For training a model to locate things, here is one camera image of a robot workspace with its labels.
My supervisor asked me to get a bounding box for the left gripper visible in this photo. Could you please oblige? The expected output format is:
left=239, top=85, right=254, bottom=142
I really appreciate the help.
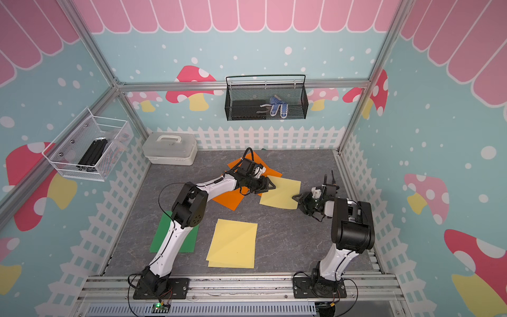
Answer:
left=244, top=174, right=275, bottom=194

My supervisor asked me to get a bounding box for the yellow paper sheet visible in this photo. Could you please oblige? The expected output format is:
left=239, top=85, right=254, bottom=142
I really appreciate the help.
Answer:
left=260, top=176, right=301, bottom=210
left=206, top=219, right=258, bottom=269

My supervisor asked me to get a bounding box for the green paper sheet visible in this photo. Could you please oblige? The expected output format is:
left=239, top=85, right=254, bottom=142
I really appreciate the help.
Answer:
left=149, top=211, right=199, bottom=254

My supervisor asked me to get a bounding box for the yellow paper sheet bottom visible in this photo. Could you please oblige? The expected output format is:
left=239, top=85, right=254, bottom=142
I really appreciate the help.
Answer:
left=260, top=176, right=301, bottom=210

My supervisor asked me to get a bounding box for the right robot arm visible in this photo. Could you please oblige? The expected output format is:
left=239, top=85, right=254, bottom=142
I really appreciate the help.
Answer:
left=292, top=177, right=375, bottom=300

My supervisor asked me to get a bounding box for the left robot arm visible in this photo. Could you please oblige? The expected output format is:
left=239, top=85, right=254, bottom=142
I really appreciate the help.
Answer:
left=128, top=147, right=276, bottom=301

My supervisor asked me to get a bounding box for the orange paper sheet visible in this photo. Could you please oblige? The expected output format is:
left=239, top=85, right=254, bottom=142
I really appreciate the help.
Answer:
left=228, top=148, right=283, bottom=189
left=213, top=188, right=244, bottom=211

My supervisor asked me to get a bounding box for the black box in mesh basket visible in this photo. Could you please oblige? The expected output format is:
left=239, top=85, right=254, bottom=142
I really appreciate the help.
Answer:
left=228, top=100, right=267, bottom=120

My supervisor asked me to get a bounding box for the blue white item in basket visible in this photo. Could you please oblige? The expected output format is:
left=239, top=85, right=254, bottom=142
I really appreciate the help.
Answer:
left=257, top=96, right=289, bottom=119

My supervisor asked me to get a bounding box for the white plastic storage box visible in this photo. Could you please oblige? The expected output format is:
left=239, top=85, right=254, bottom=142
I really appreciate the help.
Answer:
left=142, top=132, right=198, bottom=166

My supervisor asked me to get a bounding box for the small green circuit board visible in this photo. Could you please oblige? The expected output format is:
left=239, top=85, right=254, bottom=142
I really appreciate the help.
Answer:
left=151, top=302, right=171, bottom=314

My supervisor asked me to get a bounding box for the black item in white basket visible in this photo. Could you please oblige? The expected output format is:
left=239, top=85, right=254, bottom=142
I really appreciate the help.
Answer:
left=77, top=137, right=108, bottom=173

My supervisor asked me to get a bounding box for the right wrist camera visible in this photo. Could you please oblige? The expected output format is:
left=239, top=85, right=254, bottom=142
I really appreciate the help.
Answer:
left=311, top=187, right=322, bottom=199

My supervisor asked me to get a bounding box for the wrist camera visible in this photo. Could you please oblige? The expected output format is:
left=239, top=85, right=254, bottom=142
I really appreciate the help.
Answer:
left=311, top=187, right=322, bottom=199
left=253, top=164, right=266, bottom=178

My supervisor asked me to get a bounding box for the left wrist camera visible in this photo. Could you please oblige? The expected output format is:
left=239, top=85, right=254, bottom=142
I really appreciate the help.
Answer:
left=253, top=164, right=266, bottom=178

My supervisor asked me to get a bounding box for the screwdriver with wooden handle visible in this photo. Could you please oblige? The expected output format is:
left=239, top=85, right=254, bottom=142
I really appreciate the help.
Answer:
left=331, top=170, right=337, bottom=186

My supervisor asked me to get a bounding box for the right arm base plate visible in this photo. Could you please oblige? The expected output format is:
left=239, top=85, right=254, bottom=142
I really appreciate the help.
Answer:
left=293, top=276, right=347, bottom=300

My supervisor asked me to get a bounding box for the black wire mesh basket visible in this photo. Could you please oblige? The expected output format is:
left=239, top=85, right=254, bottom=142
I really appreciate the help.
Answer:
left=224, top=74, right=309, bottom=121

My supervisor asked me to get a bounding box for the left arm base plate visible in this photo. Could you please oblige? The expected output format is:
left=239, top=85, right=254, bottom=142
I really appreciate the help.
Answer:
left=133, top=278, right=190, bottom=300

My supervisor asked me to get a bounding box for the white wire basket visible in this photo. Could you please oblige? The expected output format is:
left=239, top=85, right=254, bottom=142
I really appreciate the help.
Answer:
left=42, top=108, right=134, bottom=182

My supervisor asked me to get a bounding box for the aluminium front rail frame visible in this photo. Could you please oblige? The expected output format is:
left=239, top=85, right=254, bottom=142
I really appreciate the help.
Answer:
left=70, top=272, right=411, bottom=316

